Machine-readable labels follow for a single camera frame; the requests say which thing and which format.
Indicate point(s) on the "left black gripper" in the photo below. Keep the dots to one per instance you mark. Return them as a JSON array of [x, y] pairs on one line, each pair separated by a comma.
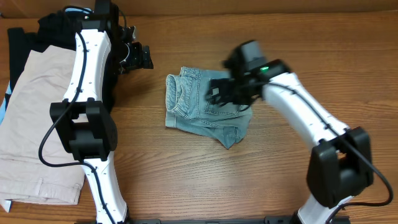
[[145, 56]]

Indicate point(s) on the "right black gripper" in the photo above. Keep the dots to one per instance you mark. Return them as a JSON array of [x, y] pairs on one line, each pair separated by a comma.
[[225, 85]]

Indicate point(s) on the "light blue denim shorts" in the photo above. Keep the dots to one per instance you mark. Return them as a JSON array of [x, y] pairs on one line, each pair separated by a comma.
[[188, 110]]

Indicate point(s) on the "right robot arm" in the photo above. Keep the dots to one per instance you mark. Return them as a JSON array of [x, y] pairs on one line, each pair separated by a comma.
[[335, 174]]

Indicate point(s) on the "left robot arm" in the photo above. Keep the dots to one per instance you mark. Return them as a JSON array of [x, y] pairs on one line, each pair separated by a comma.
[[104, 50]]

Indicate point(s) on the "black garment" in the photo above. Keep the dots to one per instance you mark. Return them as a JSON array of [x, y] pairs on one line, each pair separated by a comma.
[[46, 65]]

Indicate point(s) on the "beige folded shorts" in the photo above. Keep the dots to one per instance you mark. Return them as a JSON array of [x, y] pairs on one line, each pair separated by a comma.
[[24, 178]]

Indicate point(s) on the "light blue garment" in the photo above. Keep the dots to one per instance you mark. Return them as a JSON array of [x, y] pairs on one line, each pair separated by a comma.
[[41, 66]]

